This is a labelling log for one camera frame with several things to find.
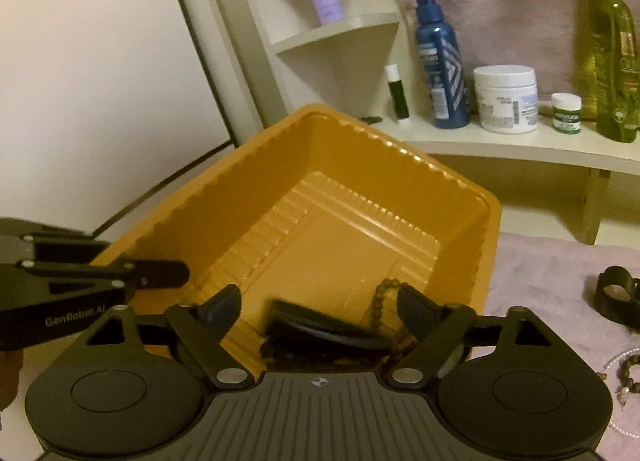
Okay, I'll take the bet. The silver face black watch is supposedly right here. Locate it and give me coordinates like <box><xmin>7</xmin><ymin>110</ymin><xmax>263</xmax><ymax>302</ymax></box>
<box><xmin>259</xmin><ymin>299</ymin><xmax>393</xmax><ymax>372</ymax></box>

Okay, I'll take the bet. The orange plastic tray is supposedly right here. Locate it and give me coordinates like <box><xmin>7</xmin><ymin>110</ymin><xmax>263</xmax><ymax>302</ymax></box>
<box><xmin>98</xmin><ymin>104</ymin><xmax>501</xmax><ymax>375</ymax></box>

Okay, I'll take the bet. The black watch round face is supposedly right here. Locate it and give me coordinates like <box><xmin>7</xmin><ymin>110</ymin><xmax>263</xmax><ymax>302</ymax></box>
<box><xmin>594</xmin><ymin>266</ymin><xmax>640</xmax><ymax>331</ymax></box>

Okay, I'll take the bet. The dark green bead necklace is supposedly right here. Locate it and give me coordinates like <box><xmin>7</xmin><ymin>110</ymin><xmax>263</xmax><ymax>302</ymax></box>
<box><xmin>596</xmin><ymin>353</ymin><xmax>640</xmax><ymax>411</ymax></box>

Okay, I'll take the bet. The white pearl necklace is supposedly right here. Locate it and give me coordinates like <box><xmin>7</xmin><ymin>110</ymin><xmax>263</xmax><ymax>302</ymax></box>
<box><xmin>596</xmin><ymin>346</ymin><xmax>640</xmax><ymax>437</ymax></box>

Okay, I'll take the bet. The person's left hand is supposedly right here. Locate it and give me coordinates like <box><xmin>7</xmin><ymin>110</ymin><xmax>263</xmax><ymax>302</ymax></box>
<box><xmin>0</xmin><ymin>349</ymin><xmax>24</xmax><ymax>412</ymax></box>

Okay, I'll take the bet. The mauve fleece table cloth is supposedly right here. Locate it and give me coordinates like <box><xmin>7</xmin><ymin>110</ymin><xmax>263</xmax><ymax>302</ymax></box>
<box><xmin>485</xmin><ymin>233</ymin><xmax>639</xmax><ymax>460</ymax></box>

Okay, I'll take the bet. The dark pen with white tip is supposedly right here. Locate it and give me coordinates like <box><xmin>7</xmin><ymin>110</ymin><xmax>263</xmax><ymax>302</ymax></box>
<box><xmin>360</xmin><ymin>116</ymin><xmax>383</xmax><ymax>124</ymax></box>

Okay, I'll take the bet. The white cream jar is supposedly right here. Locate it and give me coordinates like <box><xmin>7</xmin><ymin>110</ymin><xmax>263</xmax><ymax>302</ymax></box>
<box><xmin>473</xmin><ymin>65</ymin><xmax>538</xmax><ymax>135</ymax></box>

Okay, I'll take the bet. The small green label jar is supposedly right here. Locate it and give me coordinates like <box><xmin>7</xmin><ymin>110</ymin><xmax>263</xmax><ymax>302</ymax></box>
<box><xmin>551</xmin><ymin>92</ymin><xmax>582</xmax><ymax>134</ymax></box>

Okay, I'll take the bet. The cream corner shelf unit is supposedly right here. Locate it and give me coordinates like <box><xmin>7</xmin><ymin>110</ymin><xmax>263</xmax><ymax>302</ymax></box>
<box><xmin>179</xmin><ymin>0</ymin><xmax>639</xmax><ymax>247</ymax></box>

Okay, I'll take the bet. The black white lip balm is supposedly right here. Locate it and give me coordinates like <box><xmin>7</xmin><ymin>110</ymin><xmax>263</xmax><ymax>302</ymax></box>
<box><xmin>384</xmin><ymin>64</ymin><xmax>410</xmax><ymax>121</ymax></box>

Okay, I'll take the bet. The blue spray bottle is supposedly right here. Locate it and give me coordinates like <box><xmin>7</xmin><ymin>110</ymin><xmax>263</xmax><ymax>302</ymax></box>
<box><xmin>416</xmin><ymin>0</ymin><xmax>470</xmax><ymax>129</ymax></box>

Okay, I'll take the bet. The green olive spray bottle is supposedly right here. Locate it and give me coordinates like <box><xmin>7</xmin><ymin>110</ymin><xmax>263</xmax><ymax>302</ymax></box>
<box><xmin>588</xmin><ymin>0</ymin><xmax>639</xmax><ymax>143</ymax></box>

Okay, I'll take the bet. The black cable on wall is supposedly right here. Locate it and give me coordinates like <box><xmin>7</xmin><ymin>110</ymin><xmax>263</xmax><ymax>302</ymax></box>
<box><xmin>92</xmin><ymin>137</ymin><xmax>237</xmax><ymax>237</ymax></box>

